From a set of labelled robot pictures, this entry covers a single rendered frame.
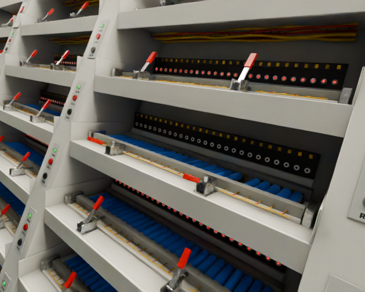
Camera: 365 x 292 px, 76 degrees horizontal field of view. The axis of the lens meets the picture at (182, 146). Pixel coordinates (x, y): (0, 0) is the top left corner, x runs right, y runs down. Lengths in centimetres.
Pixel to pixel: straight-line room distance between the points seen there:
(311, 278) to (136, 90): 49
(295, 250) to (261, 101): 23
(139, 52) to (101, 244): 58
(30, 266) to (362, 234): 76
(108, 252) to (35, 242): 28
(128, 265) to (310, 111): 44
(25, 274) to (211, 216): 58
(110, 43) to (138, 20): 11
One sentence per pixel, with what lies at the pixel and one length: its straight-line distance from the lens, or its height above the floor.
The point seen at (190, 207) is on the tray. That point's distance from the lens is 43.
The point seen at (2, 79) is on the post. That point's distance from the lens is 137.
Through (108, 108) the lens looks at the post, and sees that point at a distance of 76.
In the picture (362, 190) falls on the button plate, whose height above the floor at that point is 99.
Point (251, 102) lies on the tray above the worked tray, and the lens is 42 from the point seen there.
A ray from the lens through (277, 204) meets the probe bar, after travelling 42.
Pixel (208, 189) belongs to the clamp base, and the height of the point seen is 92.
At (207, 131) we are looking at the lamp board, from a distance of 61.
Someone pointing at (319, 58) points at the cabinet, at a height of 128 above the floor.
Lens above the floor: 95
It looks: 3 degrees up
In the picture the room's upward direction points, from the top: 19 degrees clockwise
